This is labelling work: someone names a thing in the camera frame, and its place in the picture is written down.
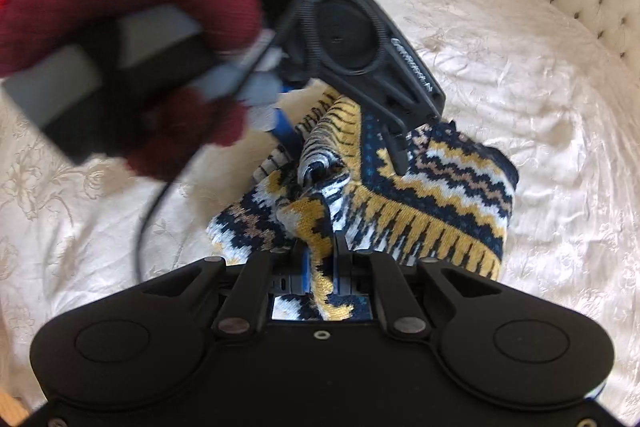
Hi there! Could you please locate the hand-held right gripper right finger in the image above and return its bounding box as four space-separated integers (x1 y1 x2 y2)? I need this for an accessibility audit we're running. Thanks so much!
335 231 504 341

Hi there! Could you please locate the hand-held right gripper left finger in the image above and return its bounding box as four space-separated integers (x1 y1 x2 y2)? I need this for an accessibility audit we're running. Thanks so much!
134 240 308 339

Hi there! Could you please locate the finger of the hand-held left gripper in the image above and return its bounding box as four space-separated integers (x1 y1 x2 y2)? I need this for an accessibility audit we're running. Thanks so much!
270 103 302 151
350 37 447 176

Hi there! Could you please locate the patterned knit sweater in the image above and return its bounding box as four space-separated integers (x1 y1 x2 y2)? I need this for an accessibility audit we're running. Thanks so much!
207 87 520 323

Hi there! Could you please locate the white bed with bedspread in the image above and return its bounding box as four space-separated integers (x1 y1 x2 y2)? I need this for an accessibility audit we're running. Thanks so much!
0 0 640 427

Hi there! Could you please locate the black cable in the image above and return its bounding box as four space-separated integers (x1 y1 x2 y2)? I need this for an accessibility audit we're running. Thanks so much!
134 0 346 280

